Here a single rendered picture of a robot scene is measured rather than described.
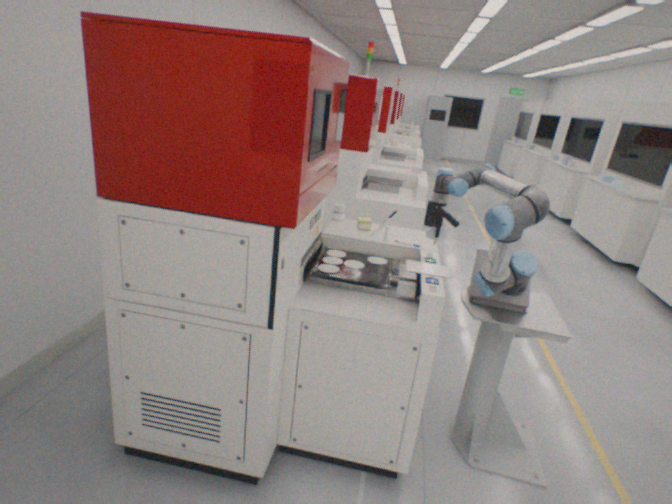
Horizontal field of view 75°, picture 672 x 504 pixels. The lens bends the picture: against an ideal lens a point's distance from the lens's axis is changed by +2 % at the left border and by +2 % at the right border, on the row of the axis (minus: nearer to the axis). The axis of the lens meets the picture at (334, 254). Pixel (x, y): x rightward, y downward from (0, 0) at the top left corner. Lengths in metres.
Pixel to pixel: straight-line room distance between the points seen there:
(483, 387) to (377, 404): 0.63
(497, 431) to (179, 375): 1.66
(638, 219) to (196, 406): 5.56
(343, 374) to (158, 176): 1.09
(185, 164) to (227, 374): 0.83
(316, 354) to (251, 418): 0.37
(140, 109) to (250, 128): 0.38
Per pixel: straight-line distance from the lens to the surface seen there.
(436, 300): 1.80
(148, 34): 1.61
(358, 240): 2.30
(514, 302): 2.18
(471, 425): 2.52
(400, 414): 2.03
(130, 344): 1.98
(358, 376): 1.93
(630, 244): 6.48
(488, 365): 2.32
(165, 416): 2.11
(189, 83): 1.54
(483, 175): 1.95
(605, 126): 8.34
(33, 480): 2.44
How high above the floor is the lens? 1.68
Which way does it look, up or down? 21 degrees down
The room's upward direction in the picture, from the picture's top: 7 degrees clockwise
